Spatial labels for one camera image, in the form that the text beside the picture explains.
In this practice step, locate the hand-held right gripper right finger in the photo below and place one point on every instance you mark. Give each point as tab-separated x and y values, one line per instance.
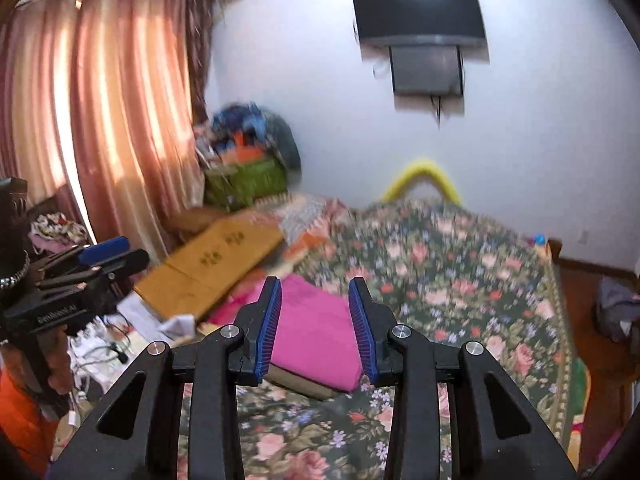
362	331

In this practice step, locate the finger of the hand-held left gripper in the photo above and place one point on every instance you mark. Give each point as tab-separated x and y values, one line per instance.
131	261
106	250

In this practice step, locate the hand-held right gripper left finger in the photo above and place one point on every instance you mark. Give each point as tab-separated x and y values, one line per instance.
267	331

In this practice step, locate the pink pants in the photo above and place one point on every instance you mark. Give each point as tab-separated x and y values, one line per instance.
310	331

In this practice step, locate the person's left forearm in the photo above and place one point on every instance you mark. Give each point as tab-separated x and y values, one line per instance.
22	420

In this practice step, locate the olive green pants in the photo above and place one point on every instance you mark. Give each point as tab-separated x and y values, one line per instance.
306	386

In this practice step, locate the flower-print cloth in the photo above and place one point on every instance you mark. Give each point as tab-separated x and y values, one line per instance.
57	229

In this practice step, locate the wooden folding lap table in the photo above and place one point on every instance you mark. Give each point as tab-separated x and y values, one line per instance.
210	265

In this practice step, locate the floral bedspread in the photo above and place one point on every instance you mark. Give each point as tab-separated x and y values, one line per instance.
450	280

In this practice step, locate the striped orange blanket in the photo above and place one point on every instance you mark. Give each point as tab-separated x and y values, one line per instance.
310	230

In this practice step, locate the green fabric bag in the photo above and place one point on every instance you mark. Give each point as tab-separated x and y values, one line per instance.
245	185

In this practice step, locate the pink curtain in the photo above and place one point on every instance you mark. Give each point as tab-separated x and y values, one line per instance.
115	110

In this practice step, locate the yellow foam tube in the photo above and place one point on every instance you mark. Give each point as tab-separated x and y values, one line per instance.
422	170

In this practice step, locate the pile of clothes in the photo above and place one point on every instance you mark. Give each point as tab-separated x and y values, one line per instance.
247	130

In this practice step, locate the small blue object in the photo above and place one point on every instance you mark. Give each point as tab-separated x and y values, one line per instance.
538	239

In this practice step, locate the grey backpack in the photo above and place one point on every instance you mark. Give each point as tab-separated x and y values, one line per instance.
619	310

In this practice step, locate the wooden bed corner post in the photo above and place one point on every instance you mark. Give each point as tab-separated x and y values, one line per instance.
554	249

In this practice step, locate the small black wall monitor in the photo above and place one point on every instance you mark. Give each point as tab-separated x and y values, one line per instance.
425	69

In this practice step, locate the black wall television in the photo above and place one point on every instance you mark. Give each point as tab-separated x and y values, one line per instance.
417	9

